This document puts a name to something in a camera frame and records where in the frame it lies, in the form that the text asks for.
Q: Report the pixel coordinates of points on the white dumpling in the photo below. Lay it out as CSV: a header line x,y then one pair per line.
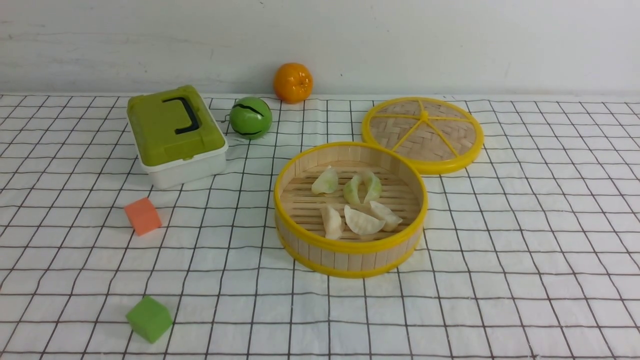
x,y
383,213
361,223
332,223

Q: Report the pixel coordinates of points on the yellow bamboo steamer tray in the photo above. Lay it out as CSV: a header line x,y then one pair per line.
x,y
298,219

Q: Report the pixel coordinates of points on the green lidded white box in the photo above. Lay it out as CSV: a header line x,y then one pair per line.
x,y
177,139

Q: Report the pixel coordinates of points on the yellow bamboo steamer lid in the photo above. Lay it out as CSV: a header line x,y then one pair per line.
x,y
434,136

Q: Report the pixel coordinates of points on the orange foam cube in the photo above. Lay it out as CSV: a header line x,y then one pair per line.
x,y
143,216

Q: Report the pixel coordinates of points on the green dumpling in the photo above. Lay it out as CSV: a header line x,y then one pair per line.
x,y
350,190
373,186
327,182

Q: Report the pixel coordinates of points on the green toy watermelon ball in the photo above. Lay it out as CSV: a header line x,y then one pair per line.
x,y
251,117

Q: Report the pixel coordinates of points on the orange toy fruit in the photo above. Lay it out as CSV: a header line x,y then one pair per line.
x,y
293,83

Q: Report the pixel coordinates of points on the green foam cube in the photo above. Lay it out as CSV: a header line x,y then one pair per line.
x,y
149,319

